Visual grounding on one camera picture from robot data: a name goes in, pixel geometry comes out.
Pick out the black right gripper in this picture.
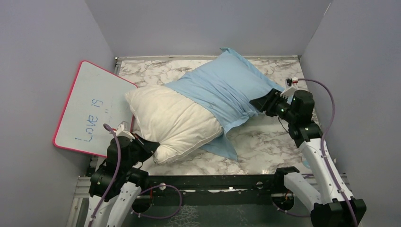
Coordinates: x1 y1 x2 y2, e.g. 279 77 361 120
250 88 297 123

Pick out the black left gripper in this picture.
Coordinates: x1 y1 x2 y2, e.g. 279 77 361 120
123 132 160 172

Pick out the white pillow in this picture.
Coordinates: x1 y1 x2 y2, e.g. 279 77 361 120
124 85 223 165

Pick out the light blue pillowcase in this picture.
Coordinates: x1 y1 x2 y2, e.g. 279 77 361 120
165 48 284 160

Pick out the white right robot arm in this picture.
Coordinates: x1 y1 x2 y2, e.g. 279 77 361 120
250 89 366 227

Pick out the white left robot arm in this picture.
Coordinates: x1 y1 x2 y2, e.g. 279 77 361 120
84 135 160 227

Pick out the pink framed whiteboard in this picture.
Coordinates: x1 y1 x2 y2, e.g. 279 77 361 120
52 61 137 157

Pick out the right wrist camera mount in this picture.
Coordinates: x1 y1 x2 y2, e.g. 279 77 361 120
280 77 298 98

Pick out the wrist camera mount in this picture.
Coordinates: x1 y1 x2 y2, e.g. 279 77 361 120
114 121 134 140
280 77 298 98

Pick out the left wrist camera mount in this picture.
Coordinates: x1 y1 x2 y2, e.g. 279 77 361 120
114 121 134 140

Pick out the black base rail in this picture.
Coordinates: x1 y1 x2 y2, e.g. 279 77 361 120
132 175 294 210

